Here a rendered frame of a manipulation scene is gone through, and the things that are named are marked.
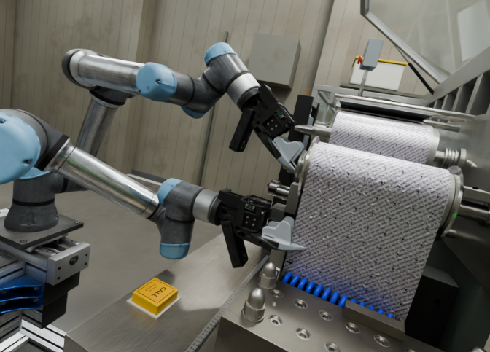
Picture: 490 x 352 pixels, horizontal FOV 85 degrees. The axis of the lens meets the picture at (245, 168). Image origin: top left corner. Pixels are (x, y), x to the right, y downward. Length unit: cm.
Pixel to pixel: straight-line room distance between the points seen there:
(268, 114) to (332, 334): 43
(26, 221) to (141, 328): 66
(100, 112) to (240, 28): 359
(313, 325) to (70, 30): 607
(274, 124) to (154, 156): 431
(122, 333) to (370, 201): 52
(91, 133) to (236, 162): 329
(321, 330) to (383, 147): 47
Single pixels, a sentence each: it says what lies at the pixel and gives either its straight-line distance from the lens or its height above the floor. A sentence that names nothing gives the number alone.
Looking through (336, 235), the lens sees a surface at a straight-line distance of 57.
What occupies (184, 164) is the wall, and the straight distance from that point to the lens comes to 456.
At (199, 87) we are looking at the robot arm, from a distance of 68.
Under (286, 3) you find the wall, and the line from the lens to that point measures 442.
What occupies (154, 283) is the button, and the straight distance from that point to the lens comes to 69.
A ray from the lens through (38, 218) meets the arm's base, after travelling 115.
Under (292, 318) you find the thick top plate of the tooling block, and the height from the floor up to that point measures 103.
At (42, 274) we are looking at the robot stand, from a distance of 114.
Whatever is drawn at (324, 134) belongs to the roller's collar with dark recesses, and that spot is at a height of 133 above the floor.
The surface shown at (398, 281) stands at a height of 110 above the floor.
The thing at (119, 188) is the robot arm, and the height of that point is 109.
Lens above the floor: 132
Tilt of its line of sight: 10 degrees down
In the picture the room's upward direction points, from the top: 12 degrees clockwise
